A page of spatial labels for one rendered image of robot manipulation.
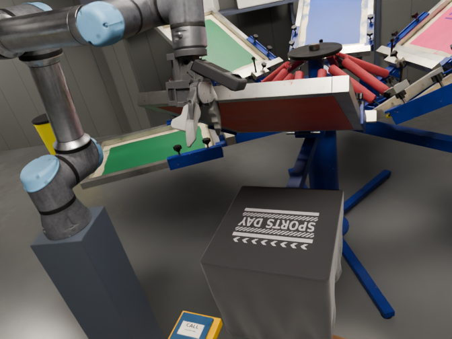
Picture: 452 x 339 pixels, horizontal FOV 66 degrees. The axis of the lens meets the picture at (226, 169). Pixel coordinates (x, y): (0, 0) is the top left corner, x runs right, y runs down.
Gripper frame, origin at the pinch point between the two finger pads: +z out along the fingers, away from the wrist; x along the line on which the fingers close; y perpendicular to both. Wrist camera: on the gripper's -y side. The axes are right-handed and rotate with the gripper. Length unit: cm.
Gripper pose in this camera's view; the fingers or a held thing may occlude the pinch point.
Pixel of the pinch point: (208, 141)
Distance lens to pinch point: 80.0
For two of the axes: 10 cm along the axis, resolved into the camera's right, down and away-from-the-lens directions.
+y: -9.2, -0.2, 4.0
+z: 0.8, 9.7, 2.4
